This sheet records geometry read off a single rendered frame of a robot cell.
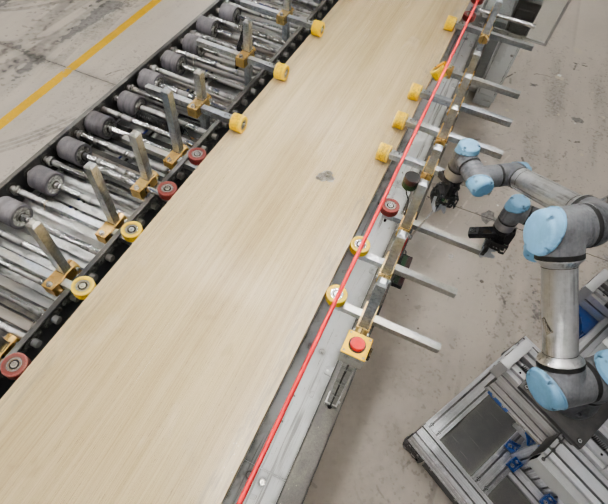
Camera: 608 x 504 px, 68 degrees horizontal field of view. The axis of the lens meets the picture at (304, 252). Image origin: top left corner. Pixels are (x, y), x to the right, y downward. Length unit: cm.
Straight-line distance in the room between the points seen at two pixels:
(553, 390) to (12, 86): 406
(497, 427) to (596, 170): 239
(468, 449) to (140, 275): 162
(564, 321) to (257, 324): 93
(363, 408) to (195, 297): 119
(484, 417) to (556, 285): 125
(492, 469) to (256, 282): 136
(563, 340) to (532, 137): 298
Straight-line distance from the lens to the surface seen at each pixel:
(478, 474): 234
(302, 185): 197
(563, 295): 131
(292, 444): 177
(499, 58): 407
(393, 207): 196
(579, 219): 128
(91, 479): 154
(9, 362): 174
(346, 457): 242
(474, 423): 241
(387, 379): 257
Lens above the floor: 236
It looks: 56 degrees down
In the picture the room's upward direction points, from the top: 8 degrees clockwise
